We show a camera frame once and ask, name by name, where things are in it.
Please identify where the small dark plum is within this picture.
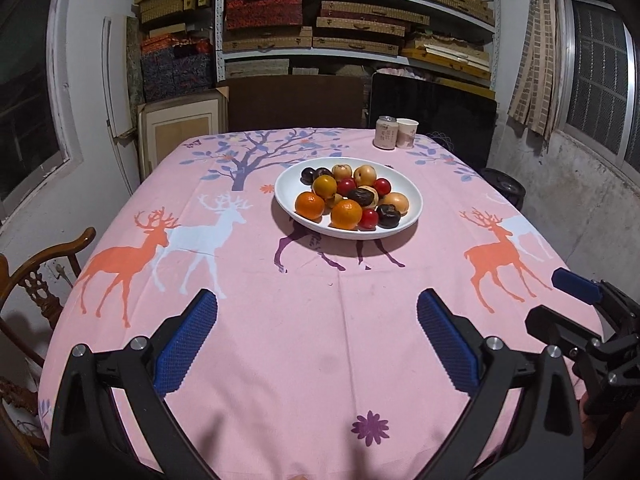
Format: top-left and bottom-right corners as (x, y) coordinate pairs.
(314, 167), (333, 179)
(300, 167), (316, 185)

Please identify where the yellow citrus fruit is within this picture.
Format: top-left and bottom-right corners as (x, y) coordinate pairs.
(312, 174), (337, 200)

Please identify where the framed picture board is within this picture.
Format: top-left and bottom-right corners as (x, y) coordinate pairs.
(138, 87), (228, 180)

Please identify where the white oval plate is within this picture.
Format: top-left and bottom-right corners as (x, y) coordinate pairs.
(274, 157), (423, 240)

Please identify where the metal storage shelf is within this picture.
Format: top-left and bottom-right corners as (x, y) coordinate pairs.
(215, 0), (499, 94)

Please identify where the small beige fruit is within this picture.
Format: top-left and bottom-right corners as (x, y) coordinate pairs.
(324, 193), (344, 210)

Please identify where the red cherry tomato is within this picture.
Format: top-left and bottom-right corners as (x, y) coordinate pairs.
(372, 178), (392, 198)
(358, 208), (378, 231)
(336, 178), (358, 197)

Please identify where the window with grille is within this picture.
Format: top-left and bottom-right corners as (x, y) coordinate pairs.
(558, 0), (639, 183)

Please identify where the black round stool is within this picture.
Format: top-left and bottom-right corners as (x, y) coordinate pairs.
(480, 168), (526, 210)

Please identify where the dark board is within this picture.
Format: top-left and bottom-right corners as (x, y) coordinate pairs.
(222, 75), (364, 131)

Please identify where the pink deer tablecloth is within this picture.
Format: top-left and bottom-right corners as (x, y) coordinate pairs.
(37, 127), (606, 480)

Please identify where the wooden chair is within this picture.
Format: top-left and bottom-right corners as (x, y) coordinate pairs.
(0, 225), (98, 456)

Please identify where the large dark water chestnut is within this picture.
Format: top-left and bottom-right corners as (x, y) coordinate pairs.
(376, 204), (402, 229)

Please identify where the pink beverage can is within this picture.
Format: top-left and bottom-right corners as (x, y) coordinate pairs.
(373, 116), (398, 151)

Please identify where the orange mandarin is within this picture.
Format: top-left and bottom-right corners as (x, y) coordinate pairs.
(294, 192), (326, 222)
(331, 200), (362, 231)

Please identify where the window frame left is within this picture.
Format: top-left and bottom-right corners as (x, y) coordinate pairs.
(1, 0), (79, 222)

